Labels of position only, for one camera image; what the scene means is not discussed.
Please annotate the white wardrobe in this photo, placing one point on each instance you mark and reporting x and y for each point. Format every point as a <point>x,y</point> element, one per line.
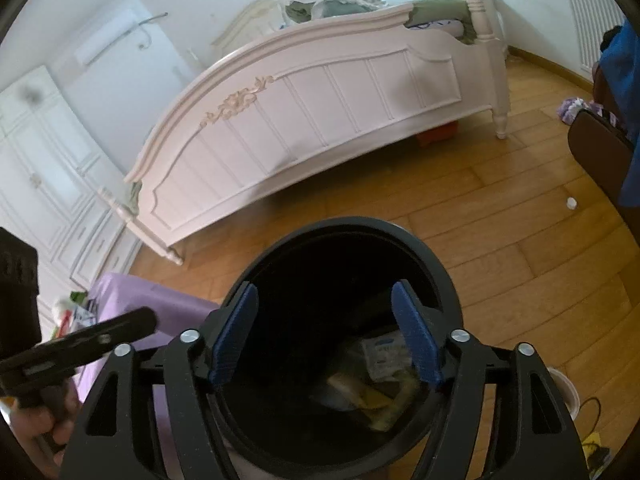
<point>50,160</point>

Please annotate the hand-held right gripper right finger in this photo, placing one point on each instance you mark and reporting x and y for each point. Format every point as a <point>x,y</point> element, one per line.
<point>417,340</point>

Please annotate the yellow paper scrap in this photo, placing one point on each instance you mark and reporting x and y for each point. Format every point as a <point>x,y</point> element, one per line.
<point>595,447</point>

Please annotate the white radiator cover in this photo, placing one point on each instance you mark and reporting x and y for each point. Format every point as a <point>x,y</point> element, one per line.
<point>590,25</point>

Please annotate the yellow green wrapper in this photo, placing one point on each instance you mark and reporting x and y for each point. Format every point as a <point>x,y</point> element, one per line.
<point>400,402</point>

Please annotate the purple knitted cloth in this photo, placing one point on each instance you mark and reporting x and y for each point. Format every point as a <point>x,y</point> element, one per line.
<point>575,110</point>

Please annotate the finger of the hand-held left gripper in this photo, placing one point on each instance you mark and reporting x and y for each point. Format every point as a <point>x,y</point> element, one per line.
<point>100,337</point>

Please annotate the orange box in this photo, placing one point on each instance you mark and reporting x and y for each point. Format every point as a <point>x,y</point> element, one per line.
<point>437,135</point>

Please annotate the brown chair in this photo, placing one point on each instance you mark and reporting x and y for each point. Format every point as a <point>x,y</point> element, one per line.
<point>595,145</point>

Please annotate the white air conditioner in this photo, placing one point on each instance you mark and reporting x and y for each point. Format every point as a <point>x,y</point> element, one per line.
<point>105,40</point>

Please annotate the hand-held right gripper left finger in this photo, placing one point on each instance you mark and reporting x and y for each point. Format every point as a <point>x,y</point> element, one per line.
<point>232,340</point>

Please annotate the white blue printed packet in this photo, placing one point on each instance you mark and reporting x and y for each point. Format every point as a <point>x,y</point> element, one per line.
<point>385,357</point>

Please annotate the white red printed packet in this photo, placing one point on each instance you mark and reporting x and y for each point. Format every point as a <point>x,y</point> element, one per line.
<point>72,317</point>

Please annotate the black trash bin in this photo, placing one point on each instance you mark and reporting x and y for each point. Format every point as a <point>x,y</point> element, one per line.
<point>310,310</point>

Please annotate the person's left hand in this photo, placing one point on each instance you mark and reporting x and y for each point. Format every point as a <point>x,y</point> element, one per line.
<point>47,460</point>

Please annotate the small green cloth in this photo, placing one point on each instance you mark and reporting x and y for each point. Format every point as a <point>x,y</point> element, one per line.
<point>136,197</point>

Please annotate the small white paper ball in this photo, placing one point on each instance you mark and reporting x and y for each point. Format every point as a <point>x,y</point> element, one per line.
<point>571,203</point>

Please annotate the curved metal wall rod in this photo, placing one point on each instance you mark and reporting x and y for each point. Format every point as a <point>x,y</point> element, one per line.
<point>150,22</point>

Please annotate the white pink wooden bed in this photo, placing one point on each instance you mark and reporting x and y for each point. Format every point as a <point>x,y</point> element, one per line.
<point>325,110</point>

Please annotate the blue garment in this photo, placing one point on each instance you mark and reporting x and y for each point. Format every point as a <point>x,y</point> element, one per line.
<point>627,85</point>

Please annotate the purple tablecloth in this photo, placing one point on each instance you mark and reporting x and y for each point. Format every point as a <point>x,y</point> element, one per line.
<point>165,305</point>

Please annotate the pile of rumpled bedding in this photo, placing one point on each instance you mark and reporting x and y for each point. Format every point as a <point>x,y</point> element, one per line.
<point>330,5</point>

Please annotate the green blanket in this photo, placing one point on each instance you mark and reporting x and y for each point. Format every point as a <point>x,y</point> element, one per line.
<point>440,10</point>

